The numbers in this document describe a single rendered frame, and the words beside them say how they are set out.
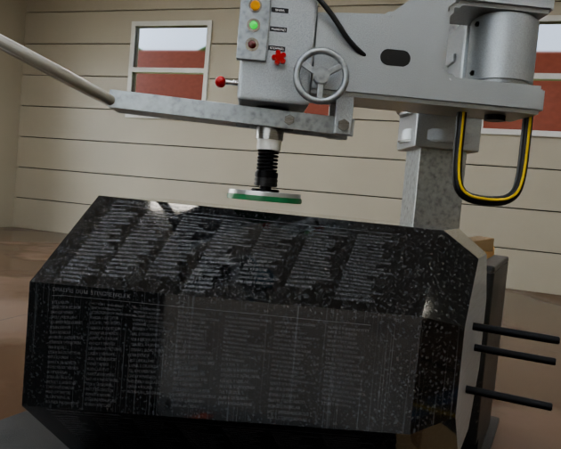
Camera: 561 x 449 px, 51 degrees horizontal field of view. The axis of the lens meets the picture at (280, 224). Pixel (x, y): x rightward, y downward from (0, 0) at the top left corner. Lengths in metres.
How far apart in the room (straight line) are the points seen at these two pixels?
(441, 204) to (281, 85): 1.00
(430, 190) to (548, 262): 5.50
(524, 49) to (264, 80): 0.73
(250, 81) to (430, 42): 0.51
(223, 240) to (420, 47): 0.76
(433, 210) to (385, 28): 0.90
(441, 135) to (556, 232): 5.54
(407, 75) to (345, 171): 6.28
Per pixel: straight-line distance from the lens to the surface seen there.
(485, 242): 2.28
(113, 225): 1.80
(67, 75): 1.62
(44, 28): 10.61
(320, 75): 1.59
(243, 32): 1.65
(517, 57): 1.82
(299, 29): 1.68
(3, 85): 10.43
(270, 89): 1.64
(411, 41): 1.73
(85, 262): 1.74
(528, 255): 7.78
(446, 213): 2.40
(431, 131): 2.34
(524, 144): 1.89
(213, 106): 1.68
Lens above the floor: 0.93
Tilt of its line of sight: 3 degrees down
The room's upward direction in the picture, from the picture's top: 5 degrees clockwise
